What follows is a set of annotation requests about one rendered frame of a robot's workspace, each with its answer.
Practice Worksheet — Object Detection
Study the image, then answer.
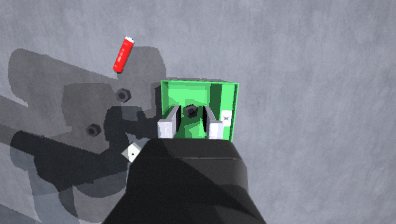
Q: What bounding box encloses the green three-compartment bin rack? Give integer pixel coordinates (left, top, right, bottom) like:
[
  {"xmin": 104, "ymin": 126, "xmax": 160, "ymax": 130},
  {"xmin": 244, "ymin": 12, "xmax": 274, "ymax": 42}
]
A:
[{"xmin": 161, "ymin": 80, "xmax": 239, "ymax": 142}]

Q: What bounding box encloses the dark grey hex nut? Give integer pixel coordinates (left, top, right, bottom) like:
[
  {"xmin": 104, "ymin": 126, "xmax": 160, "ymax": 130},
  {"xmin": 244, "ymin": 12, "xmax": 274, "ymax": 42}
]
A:
[
  {"xmin": 185, "ymin": 104, "xmax": 198, "ymax": 118},
  {"xmin": 85, "ymin": 124, "xmax": 101, "ymax": 137},
  {"xmin": 115, "ymin": 89, "xmax": 131, "ymax": 102}
]

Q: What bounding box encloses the white domino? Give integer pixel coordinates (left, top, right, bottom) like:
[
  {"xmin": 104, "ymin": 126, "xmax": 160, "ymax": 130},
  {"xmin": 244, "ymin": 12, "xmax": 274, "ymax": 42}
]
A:
[{"xmin": 122, "ymin": 142, "xmax": 141, "ymax": 162}]

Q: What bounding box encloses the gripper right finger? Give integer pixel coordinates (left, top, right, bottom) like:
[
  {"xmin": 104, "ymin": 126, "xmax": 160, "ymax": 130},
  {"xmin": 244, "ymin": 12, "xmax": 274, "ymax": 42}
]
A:
[{"xmin": 202, "ymin": 106, "xmax": 224, "ymax": 139}]

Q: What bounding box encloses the red battery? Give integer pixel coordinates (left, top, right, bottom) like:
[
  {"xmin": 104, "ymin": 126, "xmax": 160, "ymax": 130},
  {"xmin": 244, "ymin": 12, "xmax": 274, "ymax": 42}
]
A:
[{"xmin": 113, "ymin": 37, "xmax": 134, "ymax": 72}]

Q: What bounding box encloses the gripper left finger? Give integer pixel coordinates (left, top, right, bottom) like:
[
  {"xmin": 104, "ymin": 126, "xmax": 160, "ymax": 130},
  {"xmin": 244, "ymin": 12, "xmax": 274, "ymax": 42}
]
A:
[{"xmin": 157, "ymin": 105, "xmax": 181, "ymax": 138}]

